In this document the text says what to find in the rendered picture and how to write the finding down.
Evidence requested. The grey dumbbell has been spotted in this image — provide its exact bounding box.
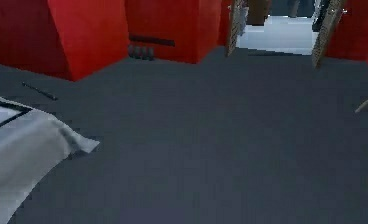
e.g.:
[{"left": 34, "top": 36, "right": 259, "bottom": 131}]
[
  {"left": 127, "top": 44, "right": 143, "bottom": 60},
  {"left": 140, "top": 46, "right": 156, "bottom": 62}
]

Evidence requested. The black wall rail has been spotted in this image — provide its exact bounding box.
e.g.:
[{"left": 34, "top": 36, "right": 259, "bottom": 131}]
[{"left": 128, "top": 34, "right": 176, "bottom": 47}]

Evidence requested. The brown cabinet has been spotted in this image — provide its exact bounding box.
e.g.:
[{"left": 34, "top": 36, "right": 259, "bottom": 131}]
[{"left": 246, "top": 0, "right": 272, "bottom": 27}]

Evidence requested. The black thin rod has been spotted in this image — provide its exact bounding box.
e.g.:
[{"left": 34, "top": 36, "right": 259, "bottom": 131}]
[{"left": 21, "top": 82, "right": 58, "bottom": 101}]

